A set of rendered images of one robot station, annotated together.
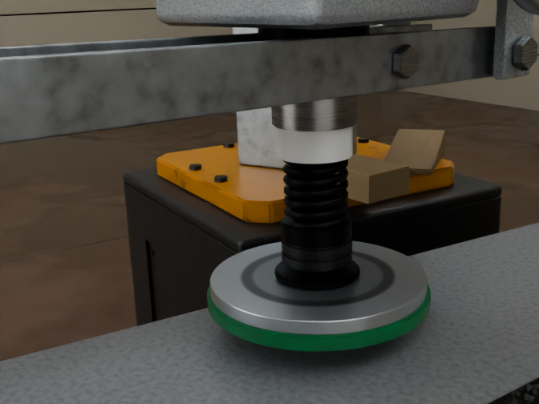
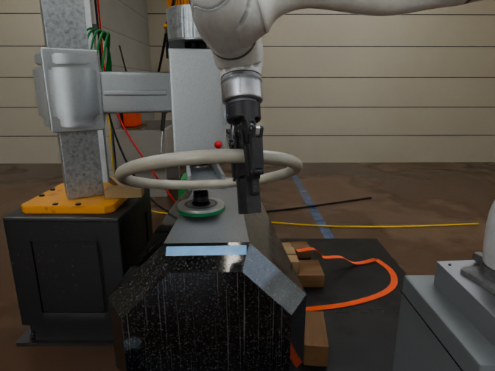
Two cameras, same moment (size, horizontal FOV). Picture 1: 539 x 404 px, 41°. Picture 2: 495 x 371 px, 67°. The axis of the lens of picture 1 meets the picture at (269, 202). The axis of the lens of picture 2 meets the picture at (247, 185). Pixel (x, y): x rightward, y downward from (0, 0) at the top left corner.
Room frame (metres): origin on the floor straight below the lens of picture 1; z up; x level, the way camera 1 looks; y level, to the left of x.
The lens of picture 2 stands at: (-0.31, 1.26, 1.39)
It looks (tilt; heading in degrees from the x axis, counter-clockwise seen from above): 15 degrees down; 299
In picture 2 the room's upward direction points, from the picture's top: straight up
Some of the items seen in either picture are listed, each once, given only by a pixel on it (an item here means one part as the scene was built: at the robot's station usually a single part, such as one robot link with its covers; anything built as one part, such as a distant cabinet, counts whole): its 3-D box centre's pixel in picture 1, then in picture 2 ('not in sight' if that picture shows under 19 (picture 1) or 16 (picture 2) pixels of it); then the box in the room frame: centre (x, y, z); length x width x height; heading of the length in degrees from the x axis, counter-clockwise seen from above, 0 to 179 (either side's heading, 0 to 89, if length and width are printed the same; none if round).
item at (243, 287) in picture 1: (317, 280); (201, 205); (0.67, -0.04, 0.85); 0.21 x 0.21 x 0.01
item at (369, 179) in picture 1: (348, 174); (124, 191); (1.28, -0.15, 0.81); 0.20 x 0.10 x 0.05; 37
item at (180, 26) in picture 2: not in sight; (192, 40); (0.89, -0.32, 1.60); 0.96 x 0.25 x 0.17; 130
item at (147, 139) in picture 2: not in sight; (154, 156); (3.27, -2.48, 0.43); 1.30 x 0.62 x 0.86; 120
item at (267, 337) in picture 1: (317, 283); (201, 205); (0.67, -0.04, 0.85); 0.22 x 0.22 x 0.04
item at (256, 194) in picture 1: (298, 166); (85, 195); (1.52, -0.07, 0.76); 0.49 x 0.49 x 0.05; 29
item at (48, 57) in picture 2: not in sight; (71, 90); (1.52, -0.07, 1.36); 0.35 x 0.35 x 0.41
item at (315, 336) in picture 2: not in sight; (314, 336); (0.22, -0.41, 0.07); 0.30 x 0.12 x 0.12; 113
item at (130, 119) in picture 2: not in sight; (132, 115); (3.39, -2.27, 1.00); 0.50 x 0.22 x 0.33; 120
